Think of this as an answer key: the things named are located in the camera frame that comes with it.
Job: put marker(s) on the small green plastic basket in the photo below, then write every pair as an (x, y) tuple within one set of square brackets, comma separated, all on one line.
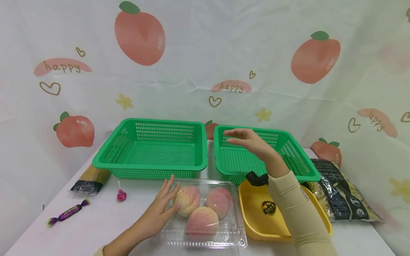
[(237, 163)]

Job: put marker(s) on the pink lollipop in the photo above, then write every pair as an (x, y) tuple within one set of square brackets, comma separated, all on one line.
[(121, 195)]

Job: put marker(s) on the person's left hand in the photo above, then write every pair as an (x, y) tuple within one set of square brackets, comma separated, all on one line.
[(157, 218)]

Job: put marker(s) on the spaghetti packet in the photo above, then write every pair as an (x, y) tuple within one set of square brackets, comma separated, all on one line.
[(91, 179)]

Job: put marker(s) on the yellow plastic tray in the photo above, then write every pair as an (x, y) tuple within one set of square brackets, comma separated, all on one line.
[(256, 220)]

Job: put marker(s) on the person's right forearm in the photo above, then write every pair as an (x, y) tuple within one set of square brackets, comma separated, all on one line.
[(298, 213)]

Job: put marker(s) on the yellowish pink peach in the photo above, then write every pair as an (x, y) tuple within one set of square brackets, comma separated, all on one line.
[(189, 201)]

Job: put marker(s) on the large green plastic basket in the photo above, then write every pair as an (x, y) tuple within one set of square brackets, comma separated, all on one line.
[(153, 153)]

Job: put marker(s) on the person's left forearm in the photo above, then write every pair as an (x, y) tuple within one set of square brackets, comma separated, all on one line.
[(125, 243)]

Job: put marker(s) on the black and yellow pasta packet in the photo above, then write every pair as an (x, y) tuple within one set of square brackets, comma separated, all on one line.
[(342, 199)]

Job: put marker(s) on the person's right hand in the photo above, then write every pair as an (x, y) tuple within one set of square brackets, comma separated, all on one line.
[(254, 144)]

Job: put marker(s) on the clear plastic clamshell box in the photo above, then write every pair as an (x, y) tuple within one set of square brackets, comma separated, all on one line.
[(231, 234)]

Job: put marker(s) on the purple wrapped candy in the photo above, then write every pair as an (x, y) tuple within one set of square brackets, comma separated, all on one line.
[(68, 212)]

